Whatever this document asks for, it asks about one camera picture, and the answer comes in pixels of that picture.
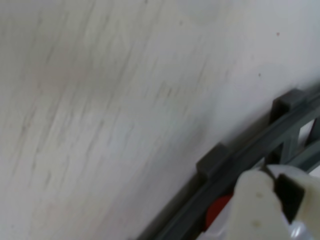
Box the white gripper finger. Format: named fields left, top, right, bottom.
left=265, top=164, right=320, bottom=240
left=232, top=170, right=291, bottom=240

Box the white Shinkansen toy locomotive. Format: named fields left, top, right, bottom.
left=199, top=194, right=320, bottom=240

